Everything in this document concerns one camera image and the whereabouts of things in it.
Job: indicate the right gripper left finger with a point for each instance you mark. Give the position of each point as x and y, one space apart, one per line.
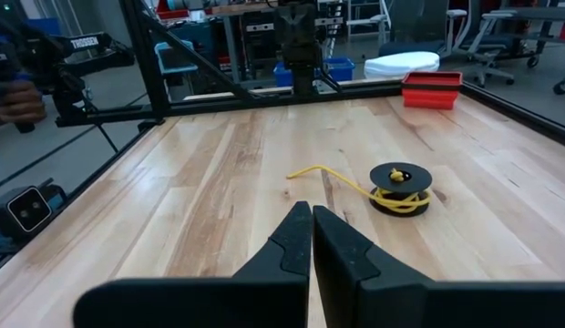
218 300

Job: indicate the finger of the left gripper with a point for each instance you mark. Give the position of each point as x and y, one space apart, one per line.
289 23
304 23

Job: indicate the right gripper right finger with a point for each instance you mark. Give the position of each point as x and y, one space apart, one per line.
424 305

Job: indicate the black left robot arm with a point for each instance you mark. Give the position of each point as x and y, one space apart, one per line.
305 68

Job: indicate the white trash bin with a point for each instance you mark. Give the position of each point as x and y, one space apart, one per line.
401 64

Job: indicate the dark office chair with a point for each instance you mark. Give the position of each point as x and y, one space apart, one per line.
414 32

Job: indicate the light blue cart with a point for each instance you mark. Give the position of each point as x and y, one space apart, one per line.
175 59

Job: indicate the red plastic bin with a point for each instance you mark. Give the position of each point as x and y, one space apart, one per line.
432 91

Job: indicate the grey office chair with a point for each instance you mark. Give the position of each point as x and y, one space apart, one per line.
487 50

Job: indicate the person's hand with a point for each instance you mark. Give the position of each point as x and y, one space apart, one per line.
18 105

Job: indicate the person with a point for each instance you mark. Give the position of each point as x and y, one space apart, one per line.
4 54

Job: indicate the black aluminium table frame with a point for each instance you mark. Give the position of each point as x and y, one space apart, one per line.
196 102

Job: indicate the black table-level camera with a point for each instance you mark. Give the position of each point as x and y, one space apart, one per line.
29 209

